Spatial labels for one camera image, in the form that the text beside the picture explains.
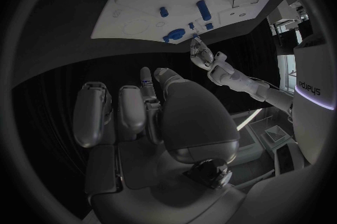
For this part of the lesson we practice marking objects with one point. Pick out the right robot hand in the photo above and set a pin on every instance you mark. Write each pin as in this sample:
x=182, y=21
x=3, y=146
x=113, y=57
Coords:
x=194, y=114

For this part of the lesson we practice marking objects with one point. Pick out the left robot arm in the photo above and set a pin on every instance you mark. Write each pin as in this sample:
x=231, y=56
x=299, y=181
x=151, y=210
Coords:
x=244, y=83

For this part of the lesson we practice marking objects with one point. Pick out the short blue plug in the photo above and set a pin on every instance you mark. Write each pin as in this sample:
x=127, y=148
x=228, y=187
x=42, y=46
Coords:
x=209, y=26

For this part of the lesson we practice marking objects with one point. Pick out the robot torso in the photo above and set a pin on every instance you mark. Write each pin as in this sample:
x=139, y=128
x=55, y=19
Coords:
x=313, y=106

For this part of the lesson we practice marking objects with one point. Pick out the long blue cylinder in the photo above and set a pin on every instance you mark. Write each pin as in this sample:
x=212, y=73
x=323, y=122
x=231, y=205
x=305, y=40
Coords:
x=204, y=9

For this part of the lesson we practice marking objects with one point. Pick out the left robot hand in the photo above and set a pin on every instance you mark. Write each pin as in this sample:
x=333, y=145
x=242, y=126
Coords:
x=201, y=52

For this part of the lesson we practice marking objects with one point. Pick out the small blue peg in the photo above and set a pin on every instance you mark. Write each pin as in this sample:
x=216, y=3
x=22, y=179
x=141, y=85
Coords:
x=191, y=25

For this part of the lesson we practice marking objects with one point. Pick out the blue gear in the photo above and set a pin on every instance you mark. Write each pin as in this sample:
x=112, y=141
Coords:
x=173, y=35

